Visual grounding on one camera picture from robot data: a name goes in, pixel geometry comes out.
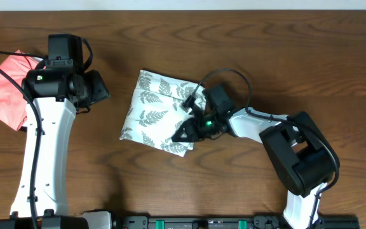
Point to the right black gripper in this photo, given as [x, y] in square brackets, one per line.
[193, 134]

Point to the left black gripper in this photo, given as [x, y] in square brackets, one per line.
[100, 89]

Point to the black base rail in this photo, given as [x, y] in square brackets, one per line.
[202, 222]

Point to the white fern print dress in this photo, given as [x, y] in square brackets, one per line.
[156, 112]

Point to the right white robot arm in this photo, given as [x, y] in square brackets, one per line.
[302, 158]

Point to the pink garment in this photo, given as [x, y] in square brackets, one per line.
[12, 103]

